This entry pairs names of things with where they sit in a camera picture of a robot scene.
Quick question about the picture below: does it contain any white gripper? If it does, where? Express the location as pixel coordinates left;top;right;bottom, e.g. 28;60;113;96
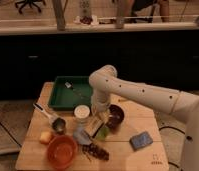
91;92;111;123

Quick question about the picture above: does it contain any black and tan eraser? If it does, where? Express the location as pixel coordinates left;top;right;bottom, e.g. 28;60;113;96
84;117;103;136

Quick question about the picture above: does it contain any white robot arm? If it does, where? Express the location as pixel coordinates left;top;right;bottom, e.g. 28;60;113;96
89;65;199;171

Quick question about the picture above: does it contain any white plastic cup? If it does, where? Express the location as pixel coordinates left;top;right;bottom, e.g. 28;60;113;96
74;105;90;121

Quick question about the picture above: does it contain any green plastic cup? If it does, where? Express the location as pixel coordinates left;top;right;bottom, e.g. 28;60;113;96
95;126;109;141

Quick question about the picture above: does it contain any metal measuring cup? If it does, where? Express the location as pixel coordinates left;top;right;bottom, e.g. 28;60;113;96
33;103;66;134

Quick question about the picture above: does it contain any yellow banana toy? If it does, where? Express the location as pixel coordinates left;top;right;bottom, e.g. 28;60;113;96
118;98;127;102

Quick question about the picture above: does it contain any dark purple bowl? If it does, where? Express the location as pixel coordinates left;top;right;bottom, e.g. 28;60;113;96
106;104;124;130

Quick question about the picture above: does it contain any green plastic tray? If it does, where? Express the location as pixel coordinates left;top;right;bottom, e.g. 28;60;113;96
48;76;93;111

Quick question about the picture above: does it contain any fork in tray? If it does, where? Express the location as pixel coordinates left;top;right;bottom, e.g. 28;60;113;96
65;82;84;99

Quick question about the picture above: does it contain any grey blue cloth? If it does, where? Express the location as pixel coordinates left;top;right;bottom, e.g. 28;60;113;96
73;123;92;145

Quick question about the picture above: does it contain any wooden board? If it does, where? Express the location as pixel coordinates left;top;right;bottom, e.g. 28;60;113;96
14;81;170;171

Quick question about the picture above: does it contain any purple grapes toy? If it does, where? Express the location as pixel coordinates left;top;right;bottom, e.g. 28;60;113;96
82;143;109;161

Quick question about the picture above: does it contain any blue sponge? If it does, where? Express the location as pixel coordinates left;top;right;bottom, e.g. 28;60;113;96
129;131;153;151

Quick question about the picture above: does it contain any orange bowl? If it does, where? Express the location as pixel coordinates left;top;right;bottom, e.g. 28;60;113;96
46;135;78;171

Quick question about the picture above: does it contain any yellow round toy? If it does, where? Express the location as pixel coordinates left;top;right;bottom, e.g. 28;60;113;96
39;131;53;144

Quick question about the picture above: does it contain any seated person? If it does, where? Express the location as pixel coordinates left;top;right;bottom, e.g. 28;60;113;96
124;0;169;22

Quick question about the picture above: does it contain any office chair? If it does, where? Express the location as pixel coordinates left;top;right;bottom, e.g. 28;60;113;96
14;0;46;14

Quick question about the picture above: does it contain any black cable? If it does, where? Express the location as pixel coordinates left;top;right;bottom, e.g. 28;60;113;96
158;125;187;171

